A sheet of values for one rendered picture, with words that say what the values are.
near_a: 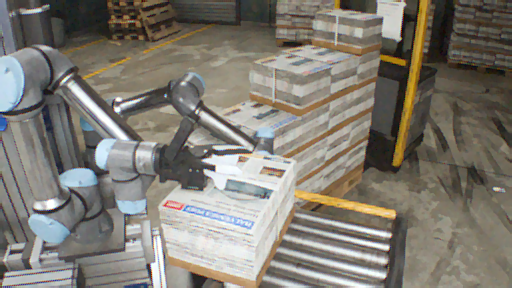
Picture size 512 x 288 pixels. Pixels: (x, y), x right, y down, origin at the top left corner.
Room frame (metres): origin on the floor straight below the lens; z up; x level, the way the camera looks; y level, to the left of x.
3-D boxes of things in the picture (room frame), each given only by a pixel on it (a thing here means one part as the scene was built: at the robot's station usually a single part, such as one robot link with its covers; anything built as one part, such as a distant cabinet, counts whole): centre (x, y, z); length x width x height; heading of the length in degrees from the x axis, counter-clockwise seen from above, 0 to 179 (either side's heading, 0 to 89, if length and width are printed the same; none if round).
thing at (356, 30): (2.46, -0.63, 0.65); 0.39 x 0.30 x 1.29; 45
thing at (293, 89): (2.03, -0.21, 0.95); 0.38 x 0.29 x 0.23; 47
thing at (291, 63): (2.02, -0.23, 1.06); 0.37 x 0.29 x 0.01; 47
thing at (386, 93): (3.03, -1.20, 0.40); 0.69 x 0.55 x 0.80; 45
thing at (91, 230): (0.91, 0.55, 0.87); 0.15 x 0.15 x 0.10
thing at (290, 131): (1.94, -0.13, 0.42); 1.17 x 0.39 x 0.83; 135
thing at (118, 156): (0.74, 0.31, 1.21); 0.11 x 0.08 x 0.09; 80
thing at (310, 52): (2.26, -0.41, 1.06); 0.37 x 0.28 x 0.01; 44
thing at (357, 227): (1.02, -0.27, 0.77); 0.47 x 0.05 x 0.05; 68
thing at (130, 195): (0.75, 0.31, 1.12); 0.11 x 0.08 x 0.11; 170
